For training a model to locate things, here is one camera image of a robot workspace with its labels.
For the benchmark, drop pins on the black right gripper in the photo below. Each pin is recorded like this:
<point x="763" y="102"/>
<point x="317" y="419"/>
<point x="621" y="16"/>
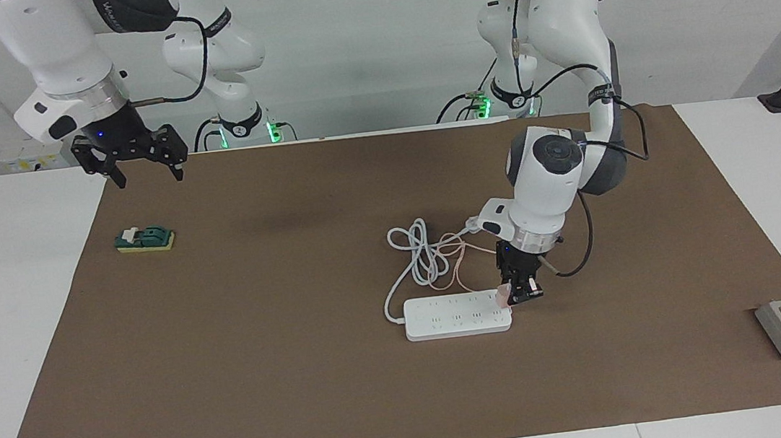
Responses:
<point x="117" y="139"/>

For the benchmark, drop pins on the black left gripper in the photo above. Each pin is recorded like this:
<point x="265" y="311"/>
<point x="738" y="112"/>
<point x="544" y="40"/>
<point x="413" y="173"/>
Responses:
<point x="520" y="260"/>

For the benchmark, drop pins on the green knife switch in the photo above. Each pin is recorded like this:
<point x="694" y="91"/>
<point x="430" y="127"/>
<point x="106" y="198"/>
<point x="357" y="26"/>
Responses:
<point x="146" y="239"/>

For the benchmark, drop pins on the brown table mat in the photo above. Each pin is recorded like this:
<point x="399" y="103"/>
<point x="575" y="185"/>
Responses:
<point x="308" y="402"/>

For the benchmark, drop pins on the white box with yellow labels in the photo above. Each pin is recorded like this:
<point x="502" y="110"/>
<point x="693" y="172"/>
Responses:
<point x="22" y="165"/>

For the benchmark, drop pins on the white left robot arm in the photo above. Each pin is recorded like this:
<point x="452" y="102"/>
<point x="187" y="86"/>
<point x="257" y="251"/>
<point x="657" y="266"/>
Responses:
<point x="548" y="195"/>

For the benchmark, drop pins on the pink USB charger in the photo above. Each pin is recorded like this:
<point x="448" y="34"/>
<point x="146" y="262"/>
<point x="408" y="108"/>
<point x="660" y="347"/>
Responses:
<point x="503" y="296"/>

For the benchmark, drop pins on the white power strip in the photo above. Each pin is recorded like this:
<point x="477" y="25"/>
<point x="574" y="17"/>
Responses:
<point x="456" y="321"/>

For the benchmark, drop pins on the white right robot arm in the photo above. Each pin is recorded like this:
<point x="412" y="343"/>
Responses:
<point x="61" y="50"/>

